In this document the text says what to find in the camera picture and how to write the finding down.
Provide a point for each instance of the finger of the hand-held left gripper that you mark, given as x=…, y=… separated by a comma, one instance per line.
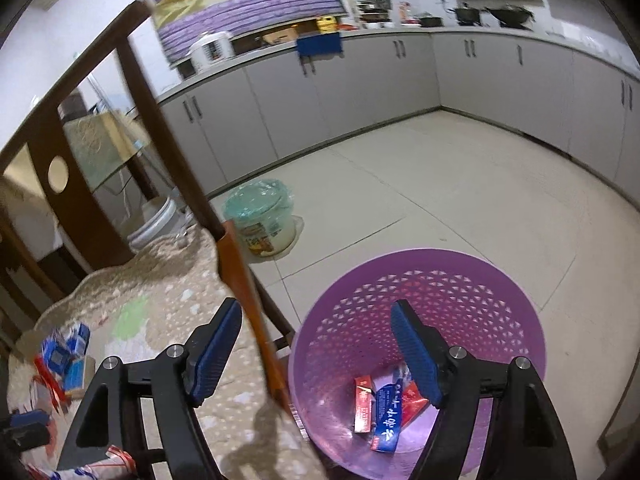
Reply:
x=27, y=432

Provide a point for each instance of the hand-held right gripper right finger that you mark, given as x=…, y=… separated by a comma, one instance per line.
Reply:
x=415, y=350

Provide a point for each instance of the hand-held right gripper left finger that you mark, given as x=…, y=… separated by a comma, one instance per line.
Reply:
x=215, y=355

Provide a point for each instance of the red wrapper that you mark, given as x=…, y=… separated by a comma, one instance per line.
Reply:
x=50, y=382

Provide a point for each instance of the red packet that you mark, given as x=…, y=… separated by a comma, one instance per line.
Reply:
x=410, y=407

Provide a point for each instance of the narrow red box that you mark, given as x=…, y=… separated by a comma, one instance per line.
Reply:
x=364, y=405

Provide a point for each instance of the blue toothpaste box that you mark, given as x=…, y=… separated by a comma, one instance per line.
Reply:
x=387, y=420

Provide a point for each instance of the purple perforated plastic basket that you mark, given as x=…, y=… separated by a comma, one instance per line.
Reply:
x=450, y=280

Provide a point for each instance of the patterned white cloth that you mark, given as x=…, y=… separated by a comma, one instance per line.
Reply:
x=100, y=467

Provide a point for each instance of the quilted polka dot blanket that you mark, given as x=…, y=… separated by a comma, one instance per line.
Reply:
x=165, y=285

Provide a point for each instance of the clear bucket with green bag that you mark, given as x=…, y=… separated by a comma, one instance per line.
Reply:
x=260, y=230

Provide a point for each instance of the white bucket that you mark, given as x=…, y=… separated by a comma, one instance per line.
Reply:
x=155, y=220

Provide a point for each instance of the glass top side table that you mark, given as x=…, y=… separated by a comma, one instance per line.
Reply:
x=100, y=145

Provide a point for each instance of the brown wooden chair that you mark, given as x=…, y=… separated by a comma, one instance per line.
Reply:
x=150, y=110

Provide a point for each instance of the white rice cooker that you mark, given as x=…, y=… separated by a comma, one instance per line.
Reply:
x=210, y=52

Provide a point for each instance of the blue cloth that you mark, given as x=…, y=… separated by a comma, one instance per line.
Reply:
x=317, y=45

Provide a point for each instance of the small black pot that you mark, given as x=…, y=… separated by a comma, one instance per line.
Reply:
x=431, y=21

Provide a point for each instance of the yellow box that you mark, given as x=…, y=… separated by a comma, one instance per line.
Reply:
x=326, y=24

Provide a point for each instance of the dish rack with utensils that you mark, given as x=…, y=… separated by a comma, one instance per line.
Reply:
x=374, y=10

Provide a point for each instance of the black wok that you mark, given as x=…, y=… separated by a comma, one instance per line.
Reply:
x=510, y=16

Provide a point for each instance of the purple printed wall curtain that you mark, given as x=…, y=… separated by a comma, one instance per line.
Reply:
x=240, y=5

